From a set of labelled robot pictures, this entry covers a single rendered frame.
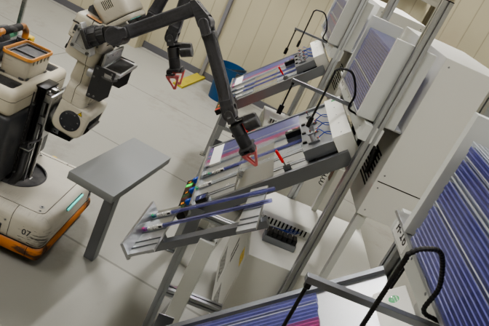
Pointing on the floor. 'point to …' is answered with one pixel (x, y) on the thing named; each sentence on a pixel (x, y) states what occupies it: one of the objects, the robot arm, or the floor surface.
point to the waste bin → (228, 77)
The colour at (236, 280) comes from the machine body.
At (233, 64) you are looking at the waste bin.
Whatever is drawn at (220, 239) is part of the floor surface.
